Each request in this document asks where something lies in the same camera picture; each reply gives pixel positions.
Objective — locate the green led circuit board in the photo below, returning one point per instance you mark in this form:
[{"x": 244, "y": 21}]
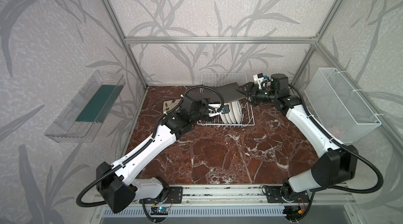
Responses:
[{"x": 160, "y": 210}]

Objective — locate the green mat in bin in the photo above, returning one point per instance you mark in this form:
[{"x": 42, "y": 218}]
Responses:
[{"x": 100, "y": 104}]

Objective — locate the black square plate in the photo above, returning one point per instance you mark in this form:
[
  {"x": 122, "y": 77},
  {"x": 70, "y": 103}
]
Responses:
[
  {"x": 170, "y": 105},
  {"x": 228, "y": 92}
]

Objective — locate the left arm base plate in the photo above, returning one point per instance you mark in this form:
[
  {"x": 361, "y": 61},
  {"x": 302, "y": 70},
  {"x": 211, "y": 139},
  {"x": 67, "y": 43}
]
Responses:
[{"x": 168, "y": 195}]

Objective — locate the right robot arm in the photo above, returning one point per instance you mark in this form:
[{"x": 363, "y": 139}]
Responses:
[{"x": 337, "y": 162}]

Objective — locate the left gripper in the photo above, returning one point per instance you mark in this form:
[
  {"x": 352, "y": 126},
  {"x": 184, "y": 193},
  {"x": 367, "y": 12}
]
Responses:
[{"x": 206, "y": 107}]

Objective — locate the white mesh wall basket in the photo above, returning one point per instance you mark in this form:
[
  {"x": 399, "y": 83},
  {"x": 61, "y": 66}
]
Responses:
[{"x": 339, "y": 107}]

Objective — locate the white round plate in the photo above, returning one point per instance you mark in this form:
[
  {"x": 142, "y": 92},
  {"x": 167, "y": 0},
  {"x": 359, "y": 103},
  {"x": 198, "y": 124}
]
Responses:
[
  {"x": 237, "y": 111},
  {"x": 224, "y": 111},
  {"x": 235, "y": 114},
  {"x": 230, "y": 115}
]

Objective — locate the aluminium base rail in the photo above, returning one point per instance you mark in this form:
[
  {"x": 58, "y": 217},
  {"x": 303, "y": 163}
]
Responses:
[{"x": 250, "y": 195}]

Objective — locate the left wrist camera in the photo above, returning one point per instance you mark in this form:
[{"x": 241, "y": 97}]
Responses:
[{"x": 215, "y": 109}]

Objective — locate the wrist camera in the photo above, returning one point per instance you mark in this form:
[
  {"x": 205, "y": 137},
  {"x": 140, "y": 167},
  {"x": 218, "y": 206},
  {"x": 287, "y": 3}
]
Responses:
[
  {"x": 261, "y": 81},
  {"x": 215, "y": 109}
]

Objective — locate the clear plastic wall bin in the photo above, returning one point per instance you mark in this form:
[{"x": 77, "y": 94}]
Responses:
[{"x": 65, "y": 129}]

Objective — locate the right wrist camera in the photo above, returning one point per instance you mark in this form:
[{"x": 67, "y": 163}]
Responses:
[{"x": 261, "y": 81}]

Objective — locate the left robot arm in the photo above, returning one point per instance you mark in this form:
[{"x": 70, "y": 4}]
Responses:
[{"x": 118, "y": 183}]

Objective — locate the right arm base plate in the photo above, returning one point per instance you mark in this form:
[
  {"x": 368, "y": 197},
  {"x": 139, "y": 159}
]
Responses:
[{"x": 284, "y": 194}]

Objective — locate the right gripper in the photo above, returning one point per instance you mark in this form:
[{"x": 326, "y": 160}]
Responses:
[{"x": 252, "y": 92}]

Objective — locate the white wire dish rack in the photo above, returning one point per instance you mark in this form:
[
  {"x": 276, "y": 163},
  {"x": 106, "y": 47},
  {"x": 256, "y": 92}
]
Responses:
[{"x": 221, "y": 79}]

